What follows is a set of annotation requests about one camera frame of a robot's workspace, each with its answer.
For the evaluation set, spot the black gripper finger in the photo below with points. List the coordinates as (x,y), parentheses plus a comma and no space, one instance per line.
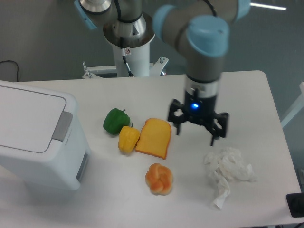
(177,115)
(218,126)

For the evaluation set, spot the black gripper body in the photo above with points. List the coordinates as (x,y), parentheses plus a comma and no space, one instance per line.
(199,111)

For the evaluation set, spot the white trash can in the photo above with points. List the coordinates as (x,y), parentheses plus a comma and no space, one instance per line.
(41,138)

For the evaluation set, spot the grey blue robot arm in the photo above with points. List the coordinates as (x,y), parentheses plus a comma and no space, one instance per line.
(198,32)

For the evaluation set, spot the crumpled white tissue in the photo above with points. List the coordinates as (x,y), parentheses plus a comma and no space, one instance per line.
(225,166)

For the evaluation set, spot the orange toast slice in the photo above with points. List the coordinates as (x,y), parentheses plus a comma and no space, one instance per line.
(154,138)

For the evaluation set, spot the yellow bell pepper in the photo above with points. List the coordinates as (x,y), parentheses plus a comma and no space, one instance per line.
(128,138)

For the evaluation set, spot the green bell pepper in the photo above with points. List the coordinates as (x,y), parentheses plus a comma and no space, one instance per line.
(115,120)

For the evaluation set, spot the knotted bread roll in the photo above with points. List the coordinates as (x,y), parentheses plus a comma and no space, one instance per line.
(159,179)

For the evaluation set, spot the black device at edge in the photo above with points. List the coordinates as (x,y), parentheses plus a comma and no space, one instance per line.
(295,203)

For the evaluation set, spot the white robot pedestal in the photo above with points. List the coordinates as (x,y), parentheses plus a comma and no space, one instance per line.
(129,62)

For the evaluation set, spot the white frame at right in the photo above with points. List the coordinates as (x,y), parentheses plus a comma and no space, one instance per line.
(295,107)

